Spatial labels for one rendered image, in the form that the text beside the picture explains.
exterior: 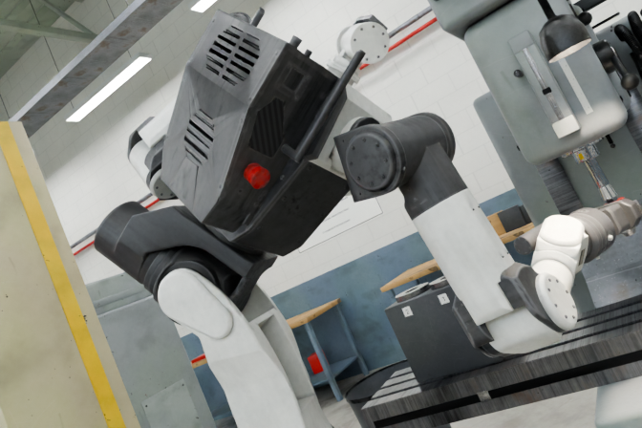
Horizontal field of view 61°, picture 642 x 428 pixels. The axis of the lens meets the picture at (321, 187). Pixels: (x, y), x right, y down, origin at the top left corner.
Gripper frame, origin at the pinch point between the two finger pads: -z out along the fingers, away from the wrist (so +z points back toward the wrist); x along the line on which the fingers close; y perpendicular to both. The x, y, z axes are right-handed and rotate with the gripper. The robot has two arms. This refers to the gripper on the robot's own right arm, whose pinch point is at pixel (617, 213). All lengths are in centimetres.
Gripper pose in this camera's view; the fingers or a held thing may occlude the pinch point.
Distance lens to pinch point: 124.6
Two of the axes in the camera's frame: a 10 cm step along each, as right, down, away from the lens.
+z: -7.6, 2.6, -5.9
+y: 4.1, 9.0, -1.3
